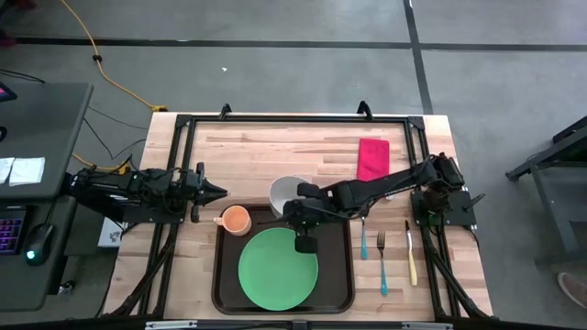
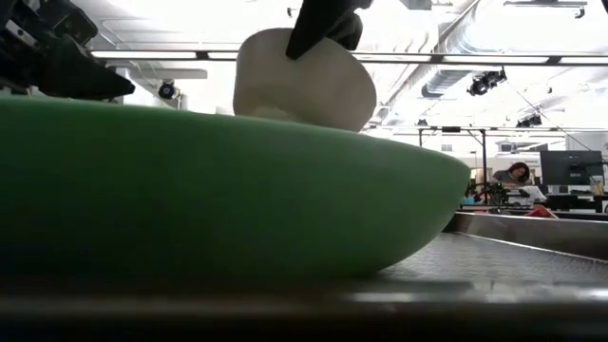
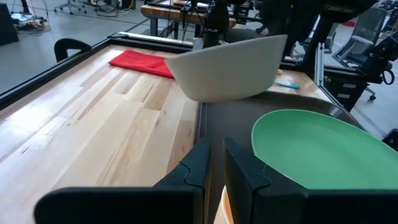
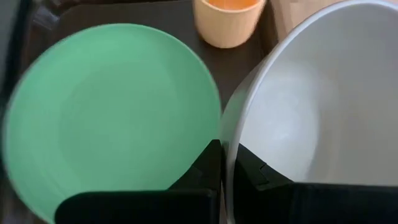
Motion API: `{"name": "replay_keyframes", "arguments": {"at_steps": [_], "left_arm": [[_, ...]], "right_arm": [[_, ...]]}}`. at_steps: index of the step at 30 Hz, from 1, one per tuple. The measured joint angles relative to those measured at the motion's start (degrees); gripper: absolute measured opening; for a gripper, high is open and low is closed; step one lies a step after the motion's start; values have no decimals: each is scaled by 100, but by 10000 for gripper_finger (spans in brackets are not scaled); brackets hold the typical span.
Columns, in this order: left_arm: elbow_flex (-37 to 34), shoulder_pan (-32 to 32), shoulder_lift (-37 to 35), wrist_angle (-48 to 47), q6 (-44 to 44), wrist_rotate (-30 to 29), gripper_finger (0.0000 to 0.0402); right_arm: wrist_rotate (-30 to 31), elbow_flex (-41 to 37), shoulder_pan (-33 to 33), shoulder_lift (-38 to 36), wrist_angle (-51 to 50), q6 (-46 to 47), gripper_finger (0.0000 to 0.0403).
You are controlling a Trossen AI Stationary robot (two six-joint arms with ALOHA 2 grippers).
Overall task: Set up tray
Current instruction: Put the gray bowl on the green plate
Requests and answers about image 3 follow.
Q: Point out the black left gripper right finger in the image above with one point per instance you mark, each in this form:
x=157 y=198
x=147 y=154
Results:
x=311 y=208

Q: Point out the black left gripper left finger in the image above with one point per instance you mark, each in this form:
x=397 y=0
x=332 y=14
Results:
x=124 y=205

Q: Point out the green plate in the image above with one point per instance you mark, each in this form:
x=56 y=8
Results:
x=326 y=149

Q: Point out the grey bowl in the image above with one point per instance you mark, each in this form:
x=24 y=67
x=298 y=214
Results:
x=227 y=71

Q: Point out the red cloth napkin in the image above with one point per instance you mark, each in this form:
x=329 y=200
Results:
x=140 y=62

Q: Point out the black background robot arm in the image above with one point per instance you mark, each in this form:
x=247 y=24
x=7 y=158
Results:
x=379 y=56

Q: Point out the brown plastic tray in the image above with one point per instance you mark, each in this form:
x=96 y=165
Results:
x=230 y=121

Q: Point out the silver aluminium extrusion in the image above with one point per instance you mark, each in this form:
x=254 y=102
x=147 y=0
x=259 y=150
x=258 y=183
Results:
x=319 y=65

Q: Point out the grey office chair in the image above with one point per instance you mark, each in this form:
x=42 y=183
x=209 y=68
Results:
x=367 y=28

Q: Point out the black drawer cabinet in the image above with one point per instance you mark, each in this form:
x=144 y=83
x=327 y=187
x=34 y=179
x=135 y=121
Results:
x=345 y=90

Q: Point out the wooden workbench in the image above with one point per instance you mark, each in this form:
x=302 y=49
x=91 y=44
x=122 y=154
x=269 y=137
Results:
x=161 y=12

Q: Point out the long silver bar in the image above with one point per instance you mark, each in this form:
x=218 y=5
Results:
x=155 y=37

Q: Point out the black computer tower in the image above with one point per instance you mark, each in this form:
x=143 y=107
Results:
x=7 y=25

